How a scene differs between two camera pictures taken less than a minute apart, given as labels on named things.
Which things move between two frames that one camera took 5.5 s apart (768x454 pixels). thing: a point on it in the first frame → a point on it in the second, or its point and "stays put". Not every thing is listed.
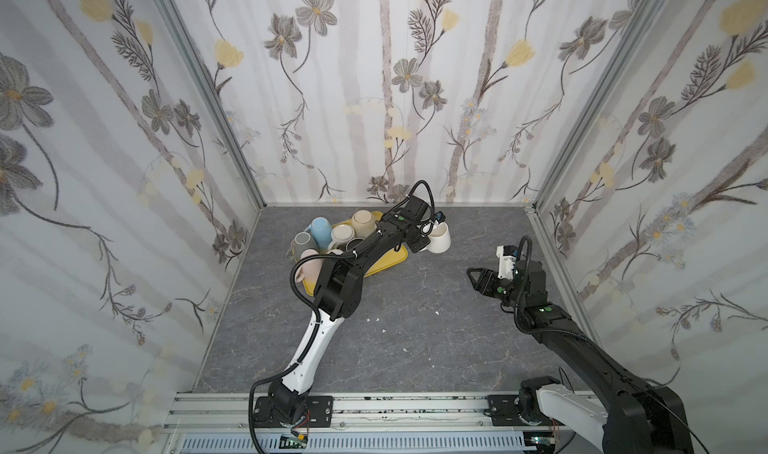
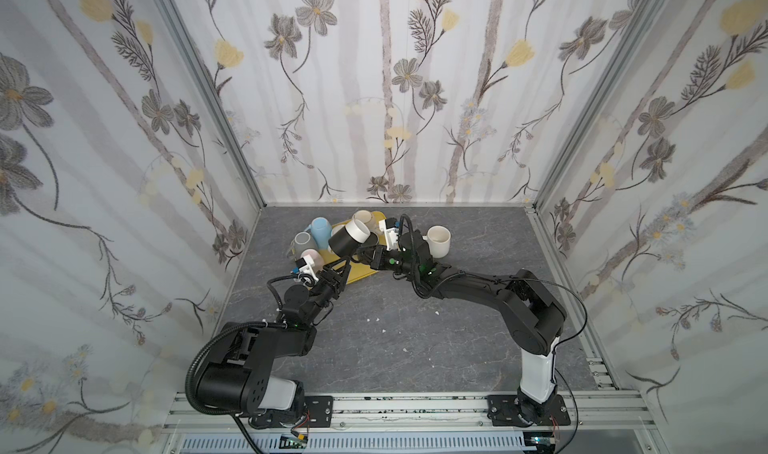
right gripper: (495, 283) → (372, 254)
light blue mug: (321, 231) stays put
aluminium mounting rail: (205, 410) stays put
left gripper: (422, 244) → (330, 282)
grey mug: (303, 240) stays put
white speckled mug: (440, 238) stays put
